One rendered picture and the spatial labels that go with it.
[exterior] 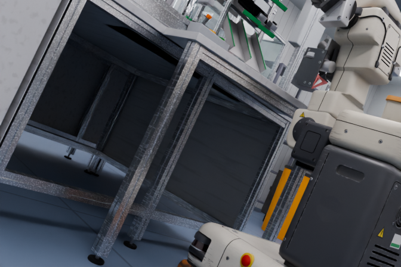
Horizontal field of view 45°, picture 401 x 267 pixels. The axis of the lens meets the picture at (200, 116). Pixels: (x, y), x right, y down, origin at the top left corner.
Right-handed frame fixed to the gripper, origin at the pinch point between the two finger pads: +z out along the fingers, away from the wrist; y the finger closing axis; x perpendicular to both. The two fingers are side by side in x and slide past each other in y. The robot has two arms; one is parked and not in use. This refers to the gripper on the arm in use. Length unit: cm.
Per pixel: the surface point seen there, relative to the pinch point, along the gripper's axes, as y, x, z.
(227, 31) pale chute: -21.8, 5.0, 7.2
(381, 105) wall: -729, -235, -1
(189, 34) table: 39, 50, 4
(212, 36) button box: 10.6, 31.4, 5.6
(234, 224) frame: -67, 72, 69
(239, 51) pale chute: -30.3, 13.3, 9.1
